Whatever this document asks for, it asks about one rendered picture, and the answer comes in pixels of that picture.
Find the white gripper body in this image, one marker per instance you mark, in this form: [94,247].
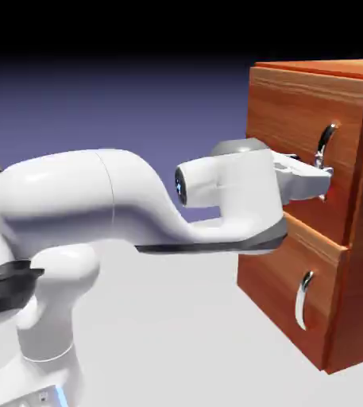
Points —
[308,181]

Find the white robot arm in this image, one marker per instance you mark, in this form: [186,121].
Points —
[73,190]

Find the large wooden cabinet door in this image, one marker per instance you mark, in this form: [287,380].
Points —
[295,111]

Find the small wooden cabinet door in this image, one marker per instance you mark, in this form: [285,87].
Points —
[282,286]

